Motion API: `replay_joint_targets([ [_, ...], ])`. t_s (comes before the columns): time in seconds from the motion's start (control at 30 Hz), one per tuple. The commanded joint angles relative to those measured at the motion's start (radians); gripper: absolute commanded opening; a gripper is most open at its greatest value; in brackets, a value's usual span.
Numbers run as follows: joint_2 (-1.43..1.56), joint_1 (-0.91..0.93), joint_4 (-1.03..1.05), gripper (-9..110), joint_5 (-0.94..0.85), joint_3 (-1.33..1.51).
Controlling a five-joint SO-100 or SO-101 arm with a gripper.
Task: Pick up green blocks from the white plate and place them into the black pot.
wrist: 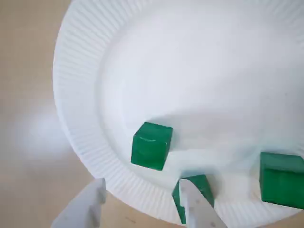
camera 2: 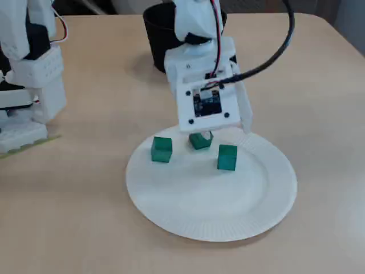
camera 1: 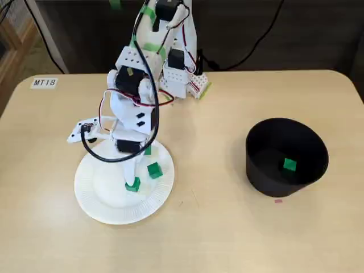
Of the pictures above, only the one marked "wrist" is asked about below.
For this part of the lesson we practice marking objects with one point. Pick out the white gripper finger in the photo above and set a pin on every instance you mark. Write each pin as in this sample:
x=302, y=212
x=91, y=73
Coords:
x=80, y=209
x=199, y=216

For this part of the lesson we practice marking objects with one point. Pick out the green block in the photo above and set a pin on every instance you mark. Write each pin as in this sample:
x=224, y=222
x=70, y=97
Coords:
x=147, y=154
x=204, y=190
x=282, y=185

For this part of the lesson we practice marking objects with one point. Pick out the white paper plate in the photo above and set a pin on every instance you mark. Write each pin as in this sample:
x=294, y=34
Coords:
x=190, y=71

